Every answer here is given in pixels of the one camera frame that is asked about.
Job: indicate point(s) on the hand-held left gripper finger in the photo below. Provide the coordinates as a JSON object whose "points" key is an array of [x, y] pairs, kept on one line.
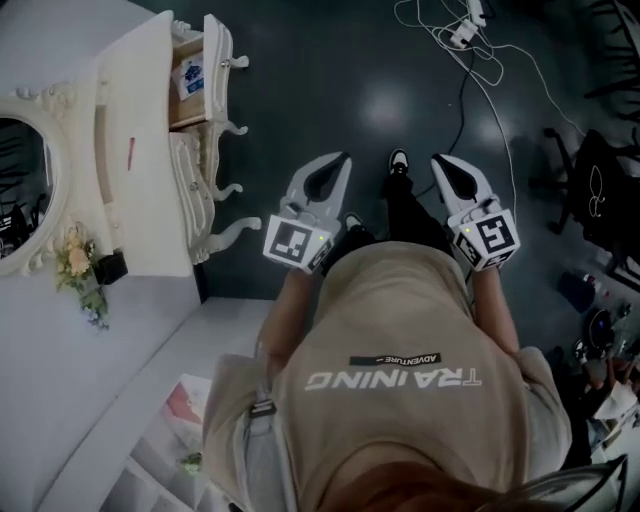
{"points": [[300, 181], [342, 192]]}

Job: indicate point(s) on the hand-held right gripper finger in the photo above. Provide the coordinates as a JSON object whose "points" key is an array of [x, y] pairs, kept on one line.
{"points": [[481, 181], [445, 197]]}

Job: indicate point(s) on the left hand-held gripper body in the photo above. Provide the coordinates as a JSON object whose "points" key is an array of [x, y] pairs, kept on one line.
{"points": [[300, 240]]}

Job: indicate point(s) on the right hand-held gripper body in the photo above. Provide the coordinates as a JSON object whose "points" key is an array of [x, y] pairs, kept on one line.
{"points": [[492, 235]]}

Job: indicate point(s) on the white drawer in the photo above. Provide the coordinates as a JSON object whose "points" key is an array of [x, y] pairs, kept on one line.
{"points": [[218, 85], [192, 200]]}

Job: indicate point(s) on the person's left forearm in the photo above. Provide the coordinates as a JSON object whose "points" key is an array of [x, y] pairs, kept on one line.
{"points": [[297, 300]]}

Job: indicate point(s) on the person's right forearm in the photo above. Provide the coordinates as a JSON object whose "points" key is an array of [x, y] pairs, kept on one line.
{"points": [[492, 305]]}

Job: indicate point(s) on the white closed drawer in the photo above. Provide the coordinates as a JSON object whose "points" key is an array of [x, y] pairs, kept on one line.
{"points": [[192, 200]]}

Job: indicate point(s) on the white dressing table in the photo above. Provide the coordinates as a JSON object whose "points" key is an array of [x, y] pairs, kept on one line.
{"points": [[145, 210]]}

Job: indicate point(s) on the person's left black white sneaker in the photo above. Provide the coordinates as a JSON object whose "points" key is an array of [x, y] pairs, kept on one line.
{"points": [[353, 220]]}

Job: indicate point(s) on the person's black white sneaker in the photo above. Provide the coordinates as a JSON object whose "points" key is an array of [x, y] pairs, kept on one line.
{"points": [[399, 161], [353, 220]]}

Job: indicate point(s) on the person's right leg black trousers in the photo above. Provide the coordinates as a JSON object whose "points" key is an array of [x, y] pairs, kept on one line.
{"points": [[412, 210]]}

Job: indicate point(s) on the person's leg black trousers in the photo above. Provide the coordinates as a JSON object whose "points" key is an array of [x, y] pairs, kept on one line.
{"points": [[412, 210], [350, 242]]}

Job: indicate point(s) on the person's left leg black trousers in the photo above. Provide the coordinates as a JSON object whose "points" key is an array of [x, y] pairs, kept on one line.
{"points": [[350, 242]]}

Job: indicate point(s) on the person's right black white sneaker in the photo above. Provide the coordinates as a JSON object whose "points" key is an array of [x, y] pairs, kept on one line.
{"points": [[399, 161]]}

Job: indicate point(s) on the dark blue bag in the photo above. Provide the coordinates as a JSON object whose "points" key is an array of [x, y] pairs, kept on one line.
{"points": [[575, 292]]}

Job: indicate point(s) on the black office chair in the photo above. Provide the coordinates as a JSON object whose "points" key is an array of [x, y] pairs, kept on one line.
{"points": [[600, 190]]}

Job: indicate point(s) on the round black device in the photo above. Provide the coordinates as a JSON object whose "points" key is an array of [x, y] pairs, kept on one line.
{"points": [[598, 324]]}

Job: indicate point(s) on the white blue box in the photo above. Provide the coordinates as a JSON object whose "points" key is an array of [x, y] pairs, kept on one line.
{"points": [[190, 79]]}

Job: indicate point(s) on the white power strip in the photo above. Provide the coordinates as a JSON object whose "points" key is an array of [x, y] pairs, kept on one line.
{"points": [[464, 31]]}

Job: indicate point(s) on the person's beige shirt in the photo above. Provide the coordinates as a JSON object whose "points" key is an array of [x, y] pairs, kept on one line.
{"points": [[400, 360]]}

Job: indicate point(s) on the small black box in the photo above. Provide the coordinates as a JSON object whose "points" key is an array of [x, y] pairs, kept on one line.
{"points": [[111, 267]]}

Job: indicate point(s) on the pink box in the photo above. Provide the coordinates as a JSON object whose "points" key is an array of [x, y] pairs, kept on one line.
{"points": [[184, 400]]}

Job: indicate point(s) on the white paper sheet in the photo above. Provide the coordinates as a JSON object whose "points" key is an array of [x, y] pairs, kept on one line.
{"points": [[617, 400]]}

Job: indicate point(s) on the yellow flower bouquet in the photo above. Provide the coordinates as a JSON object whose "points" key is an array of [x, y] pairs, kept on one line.
{"points": [[80, 270]]}

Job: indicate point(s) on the small green plant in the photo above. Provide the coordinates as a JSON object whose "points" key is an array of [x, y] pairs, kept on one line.
{"points": [[192, 462]]}

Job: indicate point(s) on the white shelf unit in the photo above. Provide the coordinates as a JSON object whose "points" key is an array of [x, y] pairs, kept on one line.
{"points": [[170, 475]]}

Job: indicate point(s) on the oval mirror white frame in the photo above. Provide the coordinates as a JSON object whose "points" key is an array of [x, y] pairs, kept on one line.
{"points": [[30, 180]]}

